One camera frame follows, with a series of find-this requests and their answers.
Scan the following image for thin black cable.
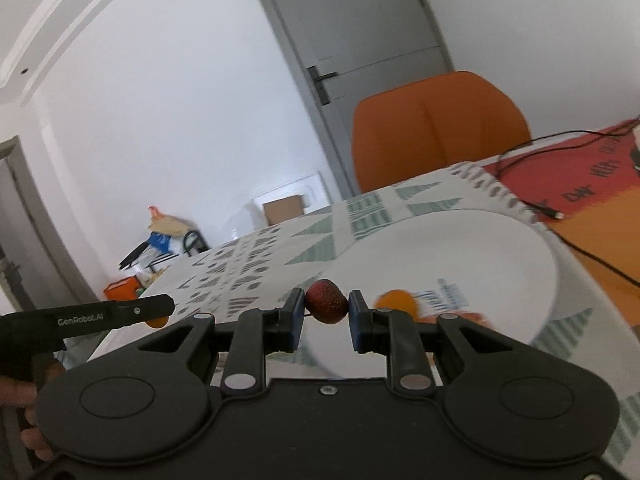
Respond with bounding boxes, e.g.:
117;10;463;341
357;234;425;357
552;230;640;283

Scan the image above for black folded umbrella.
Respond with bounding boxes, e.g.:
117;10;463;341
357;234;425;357
118;240;153;270

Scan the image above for dark red lychee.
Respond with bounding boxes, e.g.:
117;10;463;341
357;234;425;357
305;278;349;325

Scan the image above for black door handle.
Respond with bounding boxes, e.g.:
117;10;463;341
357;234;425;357
306;65;339;106

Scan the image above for orange box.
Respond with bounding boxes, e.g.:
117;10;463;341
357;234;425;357
103;278;142;302

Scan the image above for grey door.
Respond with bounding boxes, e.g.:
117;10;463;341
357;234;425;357
243;0;458;198

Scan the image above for orange chair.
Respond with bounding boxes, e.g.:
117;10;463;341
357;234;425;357
351;71;532;195

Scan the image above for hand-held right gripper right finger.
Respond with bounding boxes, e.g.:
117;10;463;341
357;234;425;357
348;289;516;392

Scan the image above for white round plate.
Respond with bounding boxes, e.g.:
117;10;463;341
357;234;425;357
304;209;559;377

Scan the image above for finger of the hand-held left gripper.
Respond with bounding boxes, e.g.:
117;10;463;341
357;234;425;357
106;294;176;324

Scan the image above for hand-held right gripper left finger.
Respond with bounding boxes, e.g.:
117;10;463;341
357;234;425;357
137;287;306;392

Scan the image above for clear plastic bag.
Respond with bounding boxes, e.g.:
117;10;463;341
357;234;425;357
220;200;266;247

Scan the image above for yellow rubber chicken toy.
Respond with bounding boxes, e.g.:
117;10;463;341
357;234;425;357
146;205;188;237

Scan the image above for white patterned tablecloth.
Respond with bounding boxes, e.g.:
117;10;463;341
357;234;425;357
57;160;640;480

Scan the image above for person's left hand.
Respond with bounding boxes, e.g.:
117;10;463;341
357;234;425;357
0;357;68;462

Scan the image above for brown cardboard sheet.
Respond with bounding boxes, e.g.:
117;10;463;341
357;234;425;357
262;195;306;227

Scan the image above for red and orange mat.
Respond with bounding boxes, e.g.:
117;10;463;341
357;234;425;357
482;119;640;306

